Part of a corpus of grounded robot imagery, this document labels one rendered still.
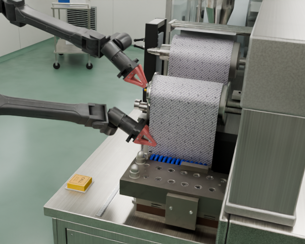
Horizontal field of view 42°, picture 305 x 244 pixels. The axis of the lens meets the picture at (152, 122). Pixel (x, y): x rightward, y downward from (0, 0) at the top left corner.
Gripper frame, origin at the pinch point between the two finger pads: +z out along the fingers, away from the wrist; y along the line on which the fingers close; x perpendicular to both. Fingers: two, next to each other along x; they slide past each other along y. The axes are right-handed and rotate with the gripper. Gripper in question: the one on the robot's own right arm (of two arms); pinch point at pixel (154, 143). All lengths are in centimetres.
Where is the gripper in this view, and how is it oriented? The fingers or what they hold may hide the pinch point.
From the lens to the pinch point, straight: 142.6
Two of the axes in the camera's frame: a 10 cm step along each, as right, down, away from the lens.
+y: -2.8, 3.8, -8.8
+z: 8.2, 5.8, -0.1
